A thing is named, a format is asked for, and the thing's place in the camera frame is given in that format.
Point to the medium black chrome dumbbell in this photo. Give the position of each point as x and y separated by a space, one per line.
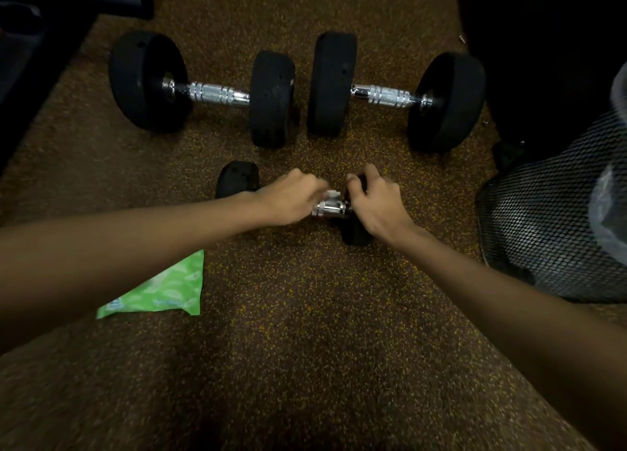
142 83

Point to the black bulky equipment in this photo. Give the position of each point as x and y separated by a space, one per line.
548 58

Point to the black metal bench frame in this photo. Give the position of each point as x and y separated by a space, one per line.
29 63

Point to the person's left forearm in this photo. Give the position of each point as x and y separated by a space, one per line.
108 264

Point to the large black chrome dumbbell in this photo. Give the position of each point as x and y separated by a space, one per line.
330 83

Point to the person's left hand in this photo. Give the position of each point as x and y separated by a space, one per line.
291 198

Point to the green wet wipes packet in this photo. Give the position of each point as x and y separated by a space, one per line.
166 294

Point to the white wet wipe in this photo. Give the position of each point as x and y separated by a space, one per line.
333 194

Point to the person's right forearm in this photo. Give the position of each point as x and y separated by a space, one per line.
514 323

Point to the clear plastic bin liner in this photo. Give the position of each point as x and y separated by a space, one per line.
612 205

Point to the black mesh waste basket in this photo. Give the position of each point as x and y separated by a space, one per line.
539 225

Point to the small black chrome dumbbell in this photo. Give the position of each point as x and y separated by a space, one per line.
237 178

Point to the person's right hand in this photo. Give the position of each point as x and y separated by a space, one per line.
384 205

